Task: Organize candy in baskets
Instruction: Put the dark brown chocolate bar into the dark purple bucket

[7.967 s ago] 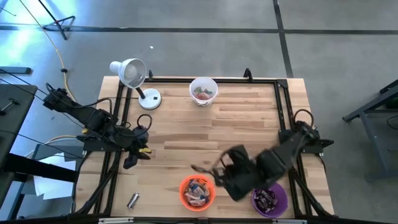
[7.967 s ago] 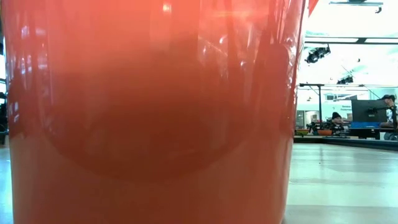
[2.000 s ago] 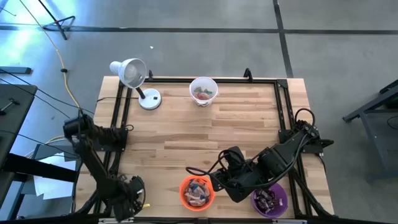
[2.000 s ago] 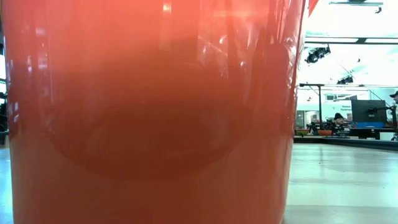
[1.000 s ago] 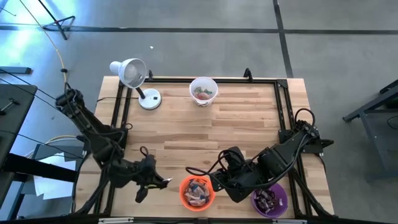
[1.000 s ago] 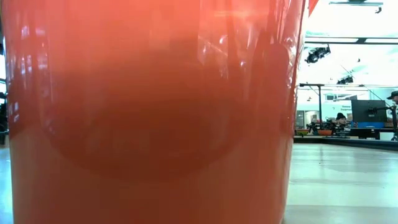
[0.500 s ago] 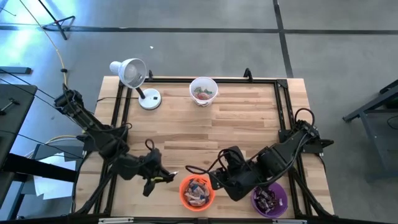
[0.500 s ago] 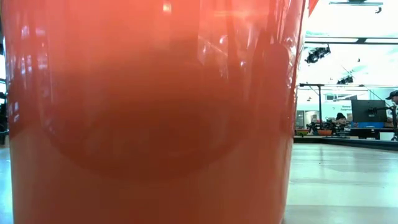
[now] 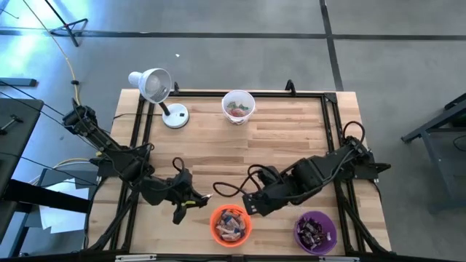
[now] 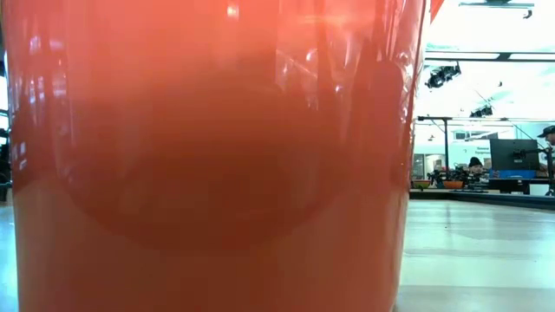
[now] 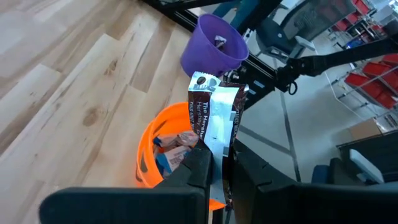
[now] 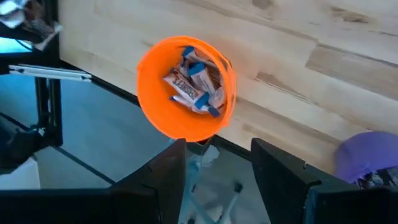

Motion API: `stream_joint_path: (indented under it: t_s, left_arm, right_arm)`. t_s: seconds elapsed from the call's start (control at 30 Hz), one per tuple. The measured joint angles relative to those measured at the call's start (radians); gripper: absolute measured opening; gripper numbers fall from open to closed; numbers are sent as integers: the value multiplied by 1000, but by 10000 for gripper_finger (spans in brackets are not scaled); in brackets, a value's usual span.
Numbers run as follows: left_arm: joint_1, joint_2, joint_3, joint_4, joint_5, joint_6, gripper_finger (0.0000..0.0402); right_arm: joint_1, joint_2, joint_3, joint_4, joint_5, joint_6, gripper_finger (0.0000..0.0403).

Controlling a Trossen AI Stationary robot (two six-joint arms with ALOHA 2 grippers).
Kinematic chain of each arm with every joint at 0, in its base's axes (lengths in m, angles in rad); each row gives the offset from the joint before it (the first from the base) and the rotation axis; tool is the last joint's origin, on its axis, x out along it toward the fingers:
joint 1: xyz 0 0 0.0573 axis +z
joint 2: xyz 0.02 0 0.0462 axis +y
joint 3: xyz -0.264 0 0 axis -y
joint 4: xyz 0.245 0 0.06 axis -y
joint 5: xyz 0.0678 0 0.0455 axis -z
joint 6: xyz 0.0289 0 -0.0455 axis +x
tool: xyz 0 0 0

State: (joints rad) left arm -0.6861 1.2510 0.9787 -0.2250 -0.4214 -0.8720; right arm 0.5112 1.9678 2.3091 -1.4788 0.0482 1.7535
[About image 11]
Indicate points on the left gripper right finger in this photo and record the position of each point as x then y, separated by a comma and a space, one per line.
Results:
248, 171

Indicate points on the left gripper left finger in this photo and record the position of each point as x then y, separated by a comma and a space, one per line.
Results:
196, 168

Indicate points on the blue white candy bar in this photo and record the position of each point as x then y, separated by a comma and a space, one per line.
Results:
175, 140
172, 159

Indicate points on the dark brown candy bar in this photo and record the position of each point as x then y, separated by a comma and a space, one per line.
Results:
217, 118
220, 41

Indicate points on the purple plastic basket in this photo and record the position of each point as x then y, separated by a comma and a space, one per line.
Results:
205, 53

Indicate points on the orange plastic basket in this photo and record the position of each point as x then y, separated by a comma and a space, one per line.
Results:
146, 149

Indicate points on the white padded armrest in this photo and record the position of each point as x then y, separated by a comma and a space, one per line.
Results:
367, 166

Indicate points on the brown cardboard box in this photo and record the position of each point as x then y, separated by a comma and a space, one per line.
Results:
365, 129

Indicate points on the black cabinet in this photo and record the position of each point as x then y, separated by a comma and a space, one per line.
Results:
379, 146

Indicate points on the black angled metal bar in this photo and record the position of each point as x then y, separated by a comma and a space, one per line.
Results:
335, 60

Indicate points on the red storage bin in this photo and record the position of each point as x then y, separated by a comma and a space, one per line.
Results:
384, 73
392, 59
368, 88

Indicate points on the grey black office chair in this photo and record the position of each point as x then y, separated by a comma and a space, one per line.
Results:
298, 21

